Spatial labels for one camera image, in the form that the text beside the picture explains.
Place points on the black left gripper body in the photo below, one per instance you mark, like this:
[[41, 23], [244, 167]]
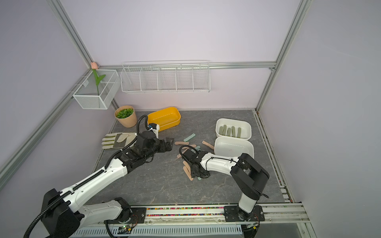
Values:
[[159, 147]]

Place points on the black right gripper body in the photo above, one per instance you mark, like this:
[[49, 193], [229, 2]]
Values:
[[193, 174]]

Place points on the white basin with knives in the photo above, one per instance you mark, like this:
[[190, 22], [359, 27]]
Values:
[[246, 133]]

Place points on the olive knife top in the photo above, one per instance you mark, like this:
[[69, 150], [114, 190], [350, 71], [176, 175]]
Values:
[[239, 132]]

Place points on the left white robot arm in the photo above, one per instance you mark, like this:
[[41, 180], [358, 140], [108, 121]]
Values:
[[64, 212]]

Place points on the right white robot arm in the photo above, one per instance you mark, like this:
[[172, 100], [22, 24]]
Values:
[[249, 175]]

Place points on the peach knife bottom of pile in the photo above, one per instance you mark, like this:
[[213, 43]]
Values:
[[187, 172]]

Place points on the peach knife lower middle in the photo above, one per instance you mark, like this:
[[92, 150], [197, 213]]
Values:
[[187, 166]]

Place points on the peach knife top left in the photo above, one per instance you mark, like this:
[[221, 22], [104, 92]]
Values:
[[181, 143]]

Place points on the peach knife upright middle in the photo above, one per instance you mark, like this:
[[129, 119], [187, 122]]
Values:
[[183, 150]]

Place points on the peach knife top right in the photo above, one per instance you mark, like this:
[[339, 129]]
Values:
[[208, 145]]

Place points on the yellow plastic basin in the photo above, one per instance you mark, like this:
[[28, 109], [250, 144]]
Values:
[[165, 118]]

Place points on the mint knife top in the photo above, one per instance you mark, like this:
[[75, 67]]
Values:
[[187, 139]]

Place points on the beige green work glove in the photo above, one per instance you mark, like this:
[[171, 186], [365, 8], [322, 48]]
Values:
[[117, 140]]

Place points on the peach plastic plant pot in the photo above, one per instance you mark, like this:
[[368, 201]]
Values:
[[127, 122]]

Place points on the green artificial plant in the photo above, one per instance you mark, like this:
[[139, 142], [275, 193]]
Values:
[[124, 113]]

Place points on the small white mesh basket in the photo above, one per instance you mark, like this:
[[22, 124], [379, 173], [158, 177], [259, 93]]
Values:
[[86, 94]]

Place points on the artificial pink tulip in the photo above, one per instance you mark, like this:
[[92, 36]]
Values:
[[98, 78]]

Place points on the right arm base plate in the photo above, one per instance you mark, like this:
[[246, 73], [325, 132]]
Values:
[[236, 214]]

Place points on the white wire wall shelf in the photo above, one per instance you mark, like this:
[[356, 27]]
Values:
[[165, 76]]

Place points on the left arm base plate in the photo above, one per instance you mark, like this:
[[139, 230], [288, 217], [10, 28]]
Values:
[[135, 215]]

